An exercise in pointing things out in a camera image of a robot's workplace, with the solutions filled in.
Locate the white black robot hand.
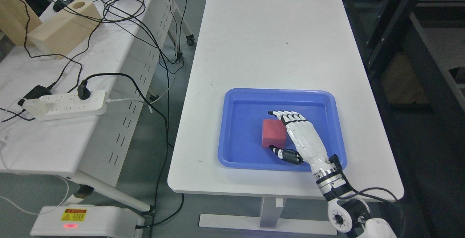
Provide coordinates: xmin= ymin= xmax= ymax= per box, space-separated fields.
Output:
xmin=268 ymin=111 xmax=332 ymax=174

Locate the pink foam block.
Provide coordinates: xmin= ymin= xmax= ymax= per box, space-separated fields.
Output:
xmin=261 ymin=119 xmax=287 ymax=148

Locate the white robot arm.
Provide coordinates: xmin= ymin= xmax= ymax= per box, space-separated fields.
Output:
xmin=310 ymin=155 xmax=400 ymax=238

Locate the blue plastic tray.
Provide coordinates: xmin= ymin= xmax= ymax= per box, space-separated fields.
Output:
xmin=218 ymin=88 xmax=347 ymax=172

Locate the black metal shelf left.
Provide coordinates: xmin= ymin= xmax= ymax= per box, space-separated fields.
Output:
xmin=342 ymin=0 xmax=465 ymax=238

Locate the white table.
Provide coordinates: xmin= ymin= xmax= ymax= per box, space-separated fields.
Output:
xmin=167 ymin=0 xmax=405 ymax=223

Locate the white folding desk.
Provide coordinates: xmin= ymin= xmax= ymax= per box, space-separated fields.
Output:
xmin=1 ymin=0 xmax=175 ymax=213

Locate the white floor device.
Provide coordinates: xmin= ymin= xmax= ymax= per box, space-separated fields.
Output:
xmin=30 ymin=185 xmax=145 ymax=238

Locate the white power strip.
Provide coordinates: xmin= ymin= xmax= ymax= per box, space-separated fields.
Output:
xmin=22 ymin=90 xmax=108 ymax=121

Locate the wooden box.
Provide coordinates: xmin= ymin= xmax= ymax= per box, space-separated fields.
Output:
xmin=28 ymin=0 xmax=101 ymax=59

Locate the black power cable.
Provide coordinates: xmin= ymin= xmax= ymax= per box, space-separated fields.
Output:
xmin=77 ymin=72 xmax=185 ymax=229

